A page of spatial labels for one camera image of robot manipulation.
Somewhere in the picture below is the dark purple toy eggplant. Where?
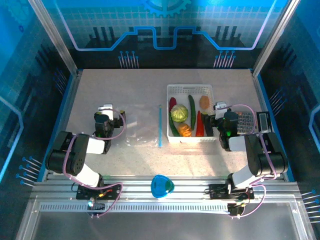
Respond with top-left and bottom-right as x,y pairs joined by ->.
201,112 -> 215,137

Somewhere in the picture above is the bright red toy chili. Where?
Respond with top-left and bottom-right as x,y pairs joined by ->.
195,110 -> 205,137

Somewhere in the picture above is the brown toy potato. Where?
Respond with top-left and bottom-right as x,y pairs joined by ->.
199,95 -> 211,109

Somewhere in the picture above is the long dark green toy cucumber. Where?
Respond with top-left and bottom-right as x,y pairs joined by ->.
187,94 -> 196,131

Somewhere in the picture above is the clear blue-zipper zip-top bag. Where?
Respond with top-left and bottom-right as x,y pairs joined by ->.
124,104 -> 164,148

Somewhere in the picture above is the orange toy bell pepper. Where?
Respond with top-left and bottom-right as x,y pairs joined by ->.
176,122 -> 193,138

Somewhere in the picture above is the green toy cabbage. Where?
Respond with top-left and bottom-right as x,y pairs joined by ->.
170,104 -> 189,123

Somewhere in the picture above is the white plastic basket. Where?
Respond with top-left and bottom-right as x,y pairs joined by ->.
166,84 -> 218,144

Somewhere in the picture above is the grey desk calculator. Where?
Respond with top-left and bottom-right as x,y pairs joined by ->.
236,110 -> 273,137

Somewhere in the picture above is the curved green toy cucumber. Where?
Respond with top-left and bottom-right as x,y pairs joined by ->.
167,111 -> 181,137

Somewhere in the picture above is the blue dome button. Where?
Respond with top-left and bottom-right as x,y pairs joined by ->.
150,174 -> 175,200

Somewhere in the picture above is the black connector box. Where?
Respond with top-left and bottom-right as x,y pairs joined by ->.
227,202 -> 245,219
86,199 -> 106,218

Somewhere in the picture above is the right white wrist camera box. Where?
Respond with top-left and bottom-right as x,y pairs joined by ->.
214,101 -> 228,118

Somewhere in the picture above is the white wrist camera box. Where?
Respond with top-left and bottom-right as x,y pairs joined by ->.
97,104 -> 114,118
214,101 -> 228,118

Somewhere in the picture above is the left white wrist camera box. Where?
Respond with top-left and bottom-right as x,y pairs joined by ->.
97,104 -> 114,118

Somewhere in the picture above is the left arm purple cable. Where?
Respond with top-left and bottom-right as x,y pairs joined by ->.
63,108 -> 126,218

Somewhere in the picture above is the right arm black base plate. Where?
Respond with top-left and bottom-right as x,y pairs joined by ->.
208,183 -> 255,200

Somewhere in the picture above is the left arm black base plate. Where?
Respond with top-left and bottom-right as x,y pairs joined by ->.
76,183 -> 121,201

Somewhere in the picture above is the aluminium front rail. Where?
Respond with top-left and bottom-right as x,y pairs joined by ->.
32,174 -> 301,205

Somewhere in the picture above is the slotted grey cable tray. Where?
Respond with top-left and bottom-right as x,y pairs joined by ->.
39,202 -> 232,214

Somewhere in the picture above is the aluminium frame post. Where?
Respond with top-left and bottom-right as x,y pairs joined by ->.
251,0 -> 301,76
27,0 -> 79,76

